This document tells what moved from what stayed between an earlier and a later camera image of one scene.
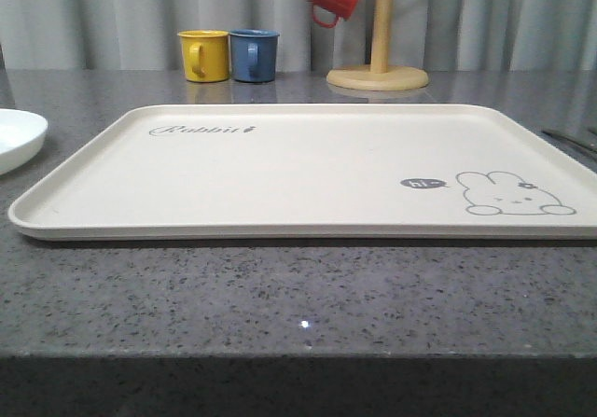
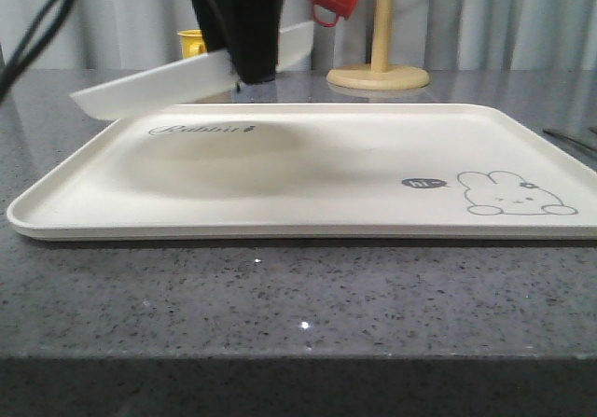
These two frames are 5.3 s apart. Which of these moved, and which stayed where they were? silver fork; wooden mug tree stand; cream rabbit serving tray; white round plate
Moved: white round plate
Stayed: cream rabbit serving tray; wooden mug tree stand; silver fork
